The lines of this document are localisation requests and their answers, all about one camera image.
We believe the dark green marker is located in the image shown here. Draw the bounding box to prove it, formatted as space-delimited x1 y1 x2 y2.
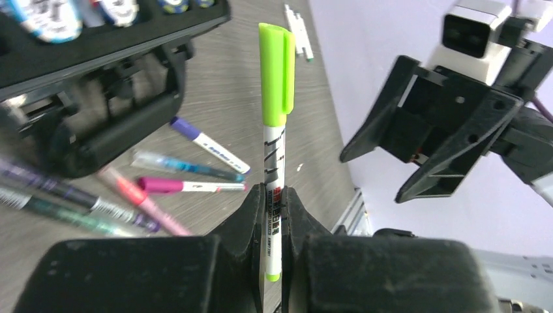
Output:
1 186 142 237

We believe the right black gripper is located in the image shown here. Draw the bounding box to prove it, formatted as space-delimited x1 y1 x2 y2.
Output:
339 55 524 203

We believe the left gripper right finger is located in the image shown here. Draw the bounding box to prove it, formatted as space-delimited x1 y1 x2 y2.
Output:
282 188 500 312

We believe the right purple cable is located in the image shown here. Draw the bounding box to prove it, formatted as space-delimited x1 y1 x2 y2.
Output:
531 95 553 124

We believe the light blue marker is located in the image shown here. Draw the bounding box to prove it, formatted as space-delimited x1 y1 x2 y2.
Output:
130 151 246 183

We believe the black poker chip case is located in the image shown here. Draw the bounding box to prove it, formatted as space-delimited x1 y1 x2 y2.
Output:
1 1 231 179

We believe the pink marker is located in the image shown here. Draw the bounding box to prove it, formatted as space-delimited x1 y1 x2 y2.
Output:
97 166 192 236

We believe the dark purple marker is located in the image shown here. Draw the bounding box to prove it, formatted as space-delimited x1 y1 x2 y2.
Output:
1 157 161 233

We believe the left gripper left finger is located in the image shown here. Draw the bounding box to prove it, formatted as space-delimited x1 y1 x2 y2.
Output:
14 185 265 312

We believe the purple cap white marker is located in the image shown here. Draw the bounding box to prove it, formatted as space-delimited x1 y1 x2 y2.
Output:
169 116 250 174

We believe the lime green cap marker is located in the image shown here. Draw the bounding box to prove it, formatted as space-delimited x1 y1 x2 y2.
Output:
258 23 295 282

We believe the green cap white marker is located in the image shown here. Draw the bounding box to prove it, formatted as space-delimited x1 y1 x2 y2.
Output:
296 13 314 62

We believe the magenta cap white marker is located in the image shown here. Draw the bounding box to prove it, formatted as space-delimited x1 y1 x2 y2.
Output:
136 177 247 194

